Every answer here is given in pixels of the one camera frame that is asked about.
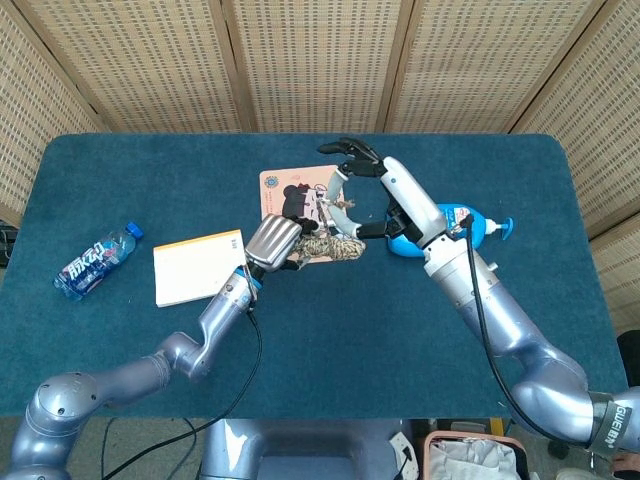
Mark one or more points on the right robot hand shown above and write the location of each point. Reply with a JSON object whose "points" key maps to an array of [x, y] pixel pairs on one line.
{"points": [[412, 200]]}

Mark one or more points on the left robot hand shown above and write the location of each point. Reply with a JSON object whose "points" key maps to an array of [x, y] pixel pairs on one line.
{"points": [[272, 242]]}

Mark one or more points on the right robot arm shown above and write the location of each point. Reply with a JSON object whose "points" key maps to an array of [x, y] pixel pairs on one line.
{"points": [[500, 310]]}

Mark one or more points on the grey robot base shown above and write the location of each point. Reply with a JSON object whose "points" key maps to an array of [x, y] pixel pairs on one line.
{"points": [[300, 450]]}

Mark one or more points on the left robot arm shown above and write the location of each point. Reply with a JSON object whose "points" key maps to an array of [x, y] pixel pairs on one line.
{"points": [[220, 310]]}

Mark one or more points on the pink cartoon mouse pad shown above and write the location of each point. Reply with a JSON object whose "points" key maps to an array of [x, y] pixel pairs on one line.
{"points": [[280, 192]]}

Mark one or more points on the blue pump detergent bottle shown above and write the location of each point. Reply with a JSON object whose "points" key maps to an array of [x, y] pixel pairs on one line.
{"points": [[480, 225]]}

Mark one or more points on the white notebook yellow spine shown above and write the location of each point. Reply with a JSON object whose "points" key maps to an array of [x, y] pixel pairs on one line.
{"points": [[195, 270]]}

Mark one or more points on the blue carpet table cover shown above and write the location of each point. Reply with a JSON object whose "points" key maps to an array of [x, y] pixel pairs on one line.
{"points": [[350, 350]]}

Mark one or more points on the bamboo folding screen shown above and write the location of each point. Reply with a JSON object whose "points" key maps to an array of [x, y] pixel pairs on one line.
{"points": [[320, 65]]}

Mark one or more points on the clear plastic drink bottle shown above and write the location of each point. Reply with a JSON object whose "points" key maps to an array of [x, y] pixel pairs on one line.
{"points": [[107, 255]]}

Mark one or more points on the white power strip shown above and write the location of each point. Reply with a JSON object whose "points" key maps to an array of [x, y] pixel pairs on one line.
{"points": [[400, 450]]}

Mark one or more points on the pink waste bin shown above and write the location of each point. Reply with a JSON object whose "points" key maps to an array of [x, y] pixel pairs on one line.
{"points": [[428, 450]]}

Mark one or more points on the white cloth in bin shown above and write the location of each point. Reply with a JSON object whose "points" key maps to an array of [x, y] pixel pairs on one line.
{"points": [[470, 460]]}

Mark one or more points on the black floor equipment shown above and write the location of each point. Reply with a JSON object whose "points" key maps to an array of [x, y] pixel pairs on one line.
{"points": [[6, 240]]}

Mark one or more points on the black box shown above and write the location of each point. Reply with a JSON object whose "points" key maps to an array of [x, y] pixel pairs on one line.
{"points": [[630, 360]]}

